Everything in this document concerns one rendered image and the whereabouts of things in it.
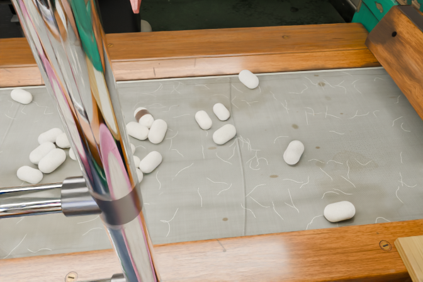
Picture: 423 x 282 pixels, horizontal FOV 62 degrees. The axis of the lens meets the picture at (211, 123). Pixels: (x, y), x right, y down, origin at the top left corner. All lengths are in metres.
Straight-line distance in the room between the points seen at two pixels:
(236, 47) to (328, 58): 0.16
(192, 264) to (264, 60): 0.37
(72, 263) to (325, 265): 0.25
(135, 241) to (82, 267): 0.19
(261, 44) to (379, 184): 0.31
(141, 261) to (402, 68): 0.45
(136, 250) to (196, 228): 0.21
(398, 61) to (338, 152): 0.16
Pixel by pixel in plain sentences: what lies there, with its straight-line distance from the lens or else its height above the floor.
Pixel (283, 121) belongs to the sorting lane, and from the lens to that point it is 0.53.
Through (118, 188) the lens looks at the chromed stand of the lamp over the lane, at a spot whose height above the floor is 0.98.
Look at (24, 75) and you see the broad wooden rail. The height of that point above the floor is 0.75.
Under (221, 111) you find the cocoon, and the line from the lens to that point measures 0.51.
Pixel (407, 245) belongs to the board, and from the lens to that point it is 0.42.
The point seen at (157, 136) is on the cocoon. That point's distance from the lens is 0.48.
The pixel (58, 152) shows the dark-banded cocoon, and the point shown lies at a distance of 0.49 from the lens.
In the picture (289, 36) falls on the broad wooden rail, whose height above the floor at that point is 0.76.
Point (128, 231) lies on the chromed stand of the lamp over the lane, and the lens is 0.19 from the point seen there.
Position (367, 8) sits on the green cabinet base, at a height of 0.79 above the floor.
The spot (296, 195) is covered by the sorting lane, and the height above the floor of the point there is 0.74.
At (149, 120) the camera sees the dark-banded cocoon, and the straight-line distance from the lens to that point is 0.50.
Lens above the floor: 1.11
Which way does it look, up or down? 45 degrees down
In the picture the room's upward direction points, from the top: 1 degrees clockwise
